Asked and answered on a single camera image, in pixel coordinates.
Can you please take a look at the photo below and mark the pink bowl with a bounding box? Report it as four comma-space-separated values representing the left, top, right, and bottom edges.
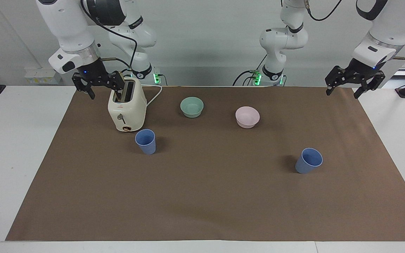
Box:
235, 106, 261, 129

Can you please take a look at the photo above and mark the cream toaster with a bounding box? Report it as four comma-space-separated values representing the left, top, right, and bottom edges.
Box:
108, 78, 148, 133

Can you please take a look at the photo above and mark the blue cup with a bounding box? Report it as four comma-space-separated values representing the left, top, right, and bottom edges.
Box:
295, 148, 323, 175
135, 129, 157, 156

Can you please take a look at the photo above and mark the white toaster cord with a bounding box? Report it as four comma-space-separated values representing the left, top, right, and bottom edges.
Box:
141, 83, 163, 106

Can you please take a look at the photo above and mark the green bowl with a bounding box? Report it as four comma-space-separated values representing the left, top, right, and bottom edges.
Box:
180, 97, 205, 119

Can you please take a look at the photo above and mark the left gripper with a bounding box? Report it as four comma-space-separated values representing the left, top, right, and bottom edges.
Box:
324, 58, 386, 100

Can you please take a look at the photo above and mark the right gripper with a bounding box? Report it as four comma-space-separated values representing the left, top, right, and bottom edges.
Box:
71, 58, 126, 100

